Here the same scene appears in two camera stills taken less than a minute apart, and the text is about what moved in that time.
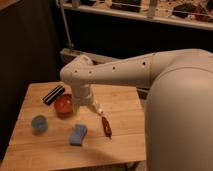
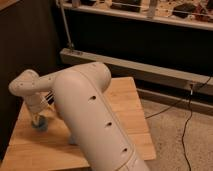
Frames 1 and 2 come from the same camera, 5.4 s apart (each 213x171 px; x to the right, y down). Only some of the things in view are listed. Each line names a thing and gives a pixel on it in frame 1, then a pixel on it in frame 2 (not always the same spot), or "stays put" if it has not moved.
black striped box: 53,94 stays put
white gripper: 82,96 -> 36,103
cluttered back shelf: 189,13 stays put
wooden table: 50,131 stays put
